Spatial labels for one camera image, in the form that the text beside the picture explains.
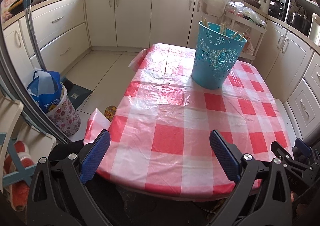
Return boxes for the wooden utensil handle right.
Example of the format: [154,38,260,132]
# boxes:
[232,31,245,41]

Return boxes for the steel cooking pot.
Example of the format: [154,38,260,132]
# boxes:
[287,13,311,36]

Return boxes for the red white checkered tablecloth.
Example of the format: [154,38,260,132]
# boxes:
[84,43,292,201]

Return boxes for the white electric kettle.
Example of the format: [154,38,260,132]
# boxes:
[258,0,270,14]

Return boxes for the metal mop handle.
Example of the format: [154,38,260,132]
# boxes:
[23,0,47,71]

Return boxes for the white lower kitchen cabinets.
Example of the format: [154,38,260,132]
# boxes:
[2,0,320,142]

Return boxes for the dark floor scale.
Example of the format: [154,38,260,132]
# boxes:
[64,82,92,110]

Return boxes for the white rolling kitchen cart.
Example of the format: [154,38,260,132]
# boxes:
[201,0,267,63]

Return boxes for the white and teal chair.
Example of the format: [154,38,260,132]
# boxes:
[1,92,56,192]

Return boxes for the red white towel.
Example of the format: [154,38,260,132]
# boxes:
[3,140,34,211]

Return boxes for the wooden utensil handle left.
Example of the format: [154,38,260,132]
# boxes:
[202,16,209,28]

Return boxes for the black toaster oven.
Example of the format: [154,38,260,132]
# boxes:
[268,0,289,22]

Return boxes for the floral white waste bin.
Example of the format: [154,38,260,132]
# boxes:
[46,86,81,137]

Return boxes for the teal perforated metal bucket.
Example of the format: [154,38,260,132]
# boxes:
[191,21,247,89]

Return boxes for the wooden utensil handle middle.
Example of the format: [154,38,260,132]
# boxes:
[219,22,226,35]

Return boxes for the wooden utensil handle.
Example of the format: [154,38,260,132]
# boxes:
[219,22,226,35]
[232,31,245,41]
[202,16,209,28]

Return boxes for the black frying pan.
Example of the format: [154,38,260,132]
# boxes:
[8,0,24,16]

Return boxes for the blue plastic shopping bag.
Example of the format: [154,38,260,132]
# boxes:
[27,69,62,113]

